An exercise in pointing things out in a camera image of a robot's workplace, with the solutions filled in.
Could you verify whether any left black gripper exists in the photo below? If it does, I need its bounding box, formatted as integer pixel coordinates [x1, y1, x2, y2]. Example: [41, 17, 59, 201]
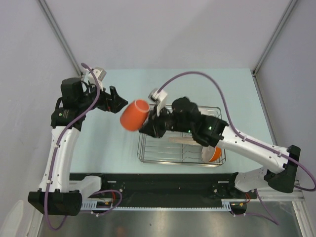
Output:
[78, 80, 127, 114]

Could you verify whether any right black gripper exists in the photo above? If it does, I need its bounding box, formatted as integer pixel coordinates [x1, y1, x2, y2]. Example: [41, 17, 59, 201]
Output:
[140, 103, 194, 137]

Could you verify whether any orange ceramic mug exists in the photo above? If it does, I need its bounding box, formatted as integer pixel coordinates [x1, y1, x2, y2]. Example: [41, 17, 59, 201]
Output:
[120, 99, 150, 131]

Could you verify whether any beige pink floral plate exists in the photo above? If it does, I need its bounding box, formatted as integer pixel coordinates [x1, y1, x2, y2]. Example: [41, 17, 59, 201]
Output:
[168, 137, 199, 146]

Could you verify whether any orange and white bowl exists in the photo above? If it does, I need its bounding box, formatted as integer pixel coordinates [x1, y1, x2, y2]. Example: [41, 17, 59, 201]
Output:
[201, 146, 222, 163]

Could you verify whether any white ceramic plate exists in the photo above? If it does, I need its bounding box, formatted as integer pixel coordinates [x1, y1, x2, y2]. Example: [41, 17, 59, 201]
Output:
[198, 108, 212, 116]

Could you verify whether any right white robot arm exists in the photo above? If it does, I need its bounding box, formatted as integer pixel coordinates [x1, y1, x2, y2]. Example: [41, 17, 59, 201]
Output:
[139, 97, 300, 198]

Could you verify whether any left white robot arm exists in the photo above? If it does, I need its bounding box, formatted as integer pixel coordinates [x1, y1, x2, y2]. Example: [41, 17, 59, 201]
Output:
[28, 78, 128, 216]

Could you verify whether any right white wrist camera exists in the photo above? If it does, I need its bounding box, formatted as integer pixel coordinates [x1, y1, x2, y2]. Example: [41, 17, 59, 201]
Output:
[148, 88, 168, 111]

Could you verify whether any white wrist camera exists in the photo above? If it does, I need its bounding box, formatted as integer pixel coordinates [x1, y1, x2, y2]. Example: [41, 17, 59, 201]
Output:
[148, 88, 168, 111]
[84, 67, 107, 90]

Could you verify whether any chrome wire dish rack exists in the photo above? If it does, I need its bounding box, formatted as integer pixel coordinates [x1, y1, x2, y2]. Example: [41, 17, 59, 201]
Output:
[136, 103, 226, 168]

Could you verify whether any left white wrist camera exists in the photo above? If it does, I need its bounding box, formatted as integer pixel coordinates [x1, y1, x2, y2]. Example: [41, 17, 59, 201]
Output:
[84, 67, 107, 90]

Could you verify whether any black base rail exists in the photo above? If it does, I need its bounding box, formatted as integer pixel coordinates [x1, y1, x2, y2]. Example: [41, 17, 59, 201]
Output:
[70, 172, 242, 208]

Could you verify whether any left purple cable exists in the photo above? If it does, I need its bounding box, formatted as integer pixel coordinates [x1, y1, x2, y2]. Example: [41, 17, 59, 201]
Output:
[44, 63, 123, 230]

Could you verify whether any purple cable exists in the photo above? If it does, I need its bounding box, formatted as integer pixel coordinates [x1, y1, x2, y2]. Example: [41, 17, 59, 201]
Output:
[44, 63, 123, 230]
[157, 71, 316, 192]

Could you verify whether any white slotted cable duct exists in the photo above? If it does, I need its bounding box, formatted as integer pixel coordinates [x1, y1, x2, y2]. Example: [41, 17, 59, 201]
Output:
[79, 199, 247, 214]

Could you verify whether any aluminium frame profile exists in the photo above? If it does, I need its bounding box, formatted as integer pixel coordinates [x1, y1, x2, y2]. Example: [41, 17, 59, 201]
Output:
[258, 187, 305, 201]

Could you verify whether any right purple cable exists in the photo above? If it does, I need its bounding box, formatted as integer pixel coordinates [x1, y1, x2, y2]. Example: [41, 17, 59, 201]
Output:
[157, 71, 316, 192]

